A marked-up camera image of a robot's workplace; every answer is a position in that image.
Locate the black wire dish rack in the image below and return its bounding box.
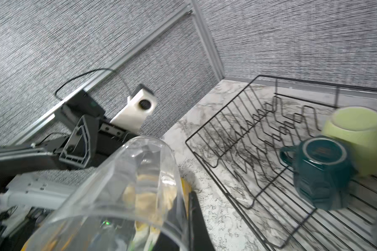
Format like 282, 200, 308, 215
185, 75, 377, 251

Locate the clear glass cup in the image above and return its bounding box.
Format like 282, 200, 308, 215
23, 137, 190, 251

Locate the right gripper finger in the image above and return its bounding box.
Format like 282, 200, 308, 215
152, 191, 215, 251

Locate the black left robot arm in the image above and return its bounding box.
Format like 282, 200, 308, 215
0, 91, 137, 190

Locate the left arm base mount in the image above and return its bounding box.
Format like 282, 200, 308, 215
0, 172, 79, 251

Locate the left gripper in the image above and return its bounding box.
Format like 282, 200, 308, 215
59, 115, 138, 169

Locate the light green mug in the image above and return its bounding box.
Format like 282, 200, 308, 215
322, 106, 377, 176

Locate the dark green mug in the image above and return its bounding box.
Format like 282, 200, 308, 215
279, 136, 358, 211

